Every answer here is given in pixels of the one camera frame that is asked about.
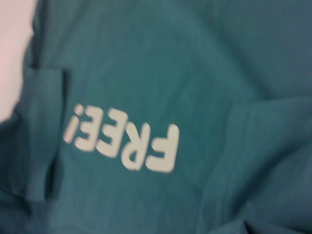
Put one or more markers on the teal blue FREE t-shirt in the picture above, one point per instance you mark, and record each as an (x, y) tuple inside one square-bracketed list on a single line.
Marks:
[(170, 73)]

